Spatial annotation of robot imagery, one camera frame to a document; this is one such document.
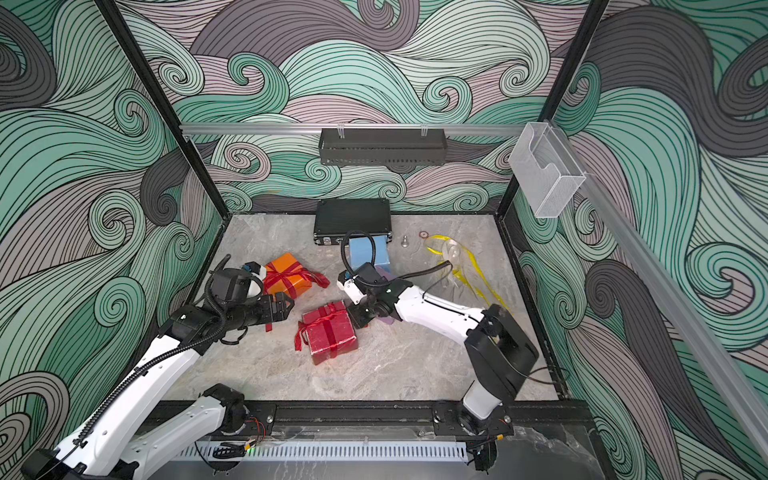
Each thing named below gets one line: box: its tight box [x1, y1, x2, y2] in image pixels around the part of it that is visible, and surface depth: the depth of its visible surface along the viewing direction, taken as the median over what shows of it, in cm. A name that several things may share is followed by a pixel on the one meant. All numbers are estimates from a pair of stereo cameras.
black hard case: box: [313, 198, 393, 246], surface depth 119 cm
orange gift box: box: [263, 252, 312, 298], surface depth 94 cm
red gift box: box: [302, 300, 359, 365], surface depth 83 cm
